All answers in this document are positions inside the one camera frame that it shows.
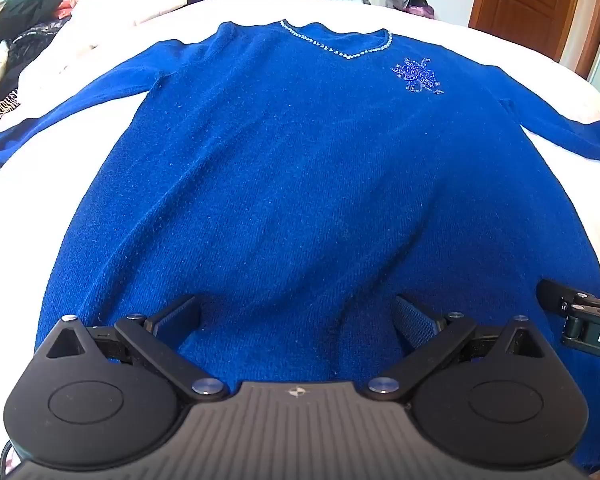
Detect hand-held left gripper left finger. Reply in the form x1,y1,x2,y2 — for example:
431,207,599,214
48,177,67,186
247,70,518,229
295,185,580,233
45,295,229,402

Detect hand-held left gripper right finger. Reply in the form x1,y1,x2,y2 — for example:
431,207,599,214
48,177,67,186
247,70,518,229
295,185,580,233
367,294,551,402

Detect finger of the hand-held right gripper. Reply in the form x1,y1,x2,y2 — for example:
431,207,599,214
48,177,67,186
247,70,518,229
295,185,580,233
536,279,600,318

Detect blue knit sweater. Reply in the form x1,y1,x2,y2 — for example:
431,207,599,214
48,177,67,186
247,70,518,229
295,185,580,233
0,20,600,476

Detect pink floral bed sheet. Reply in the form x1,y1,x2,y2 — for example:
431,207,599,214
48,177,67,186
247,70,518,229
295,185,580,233
0,0,600,480

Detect zebra print cloth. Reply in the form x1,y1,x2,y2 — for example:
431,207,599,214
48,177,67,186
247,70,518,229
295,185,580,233
0,89,22,137

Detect brown wooden door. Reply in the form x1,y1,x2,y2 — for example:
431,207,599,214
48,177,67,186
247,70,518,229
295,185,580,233
469,0,600,63

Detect dark patterned cloth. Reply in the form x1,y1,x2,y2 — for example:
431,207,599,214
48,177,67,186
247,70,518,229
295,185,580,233
2,19,73,106

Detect black garment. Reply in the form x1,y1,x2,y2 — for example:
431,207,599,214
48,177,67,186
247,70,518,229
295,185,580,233
0,0,83,61

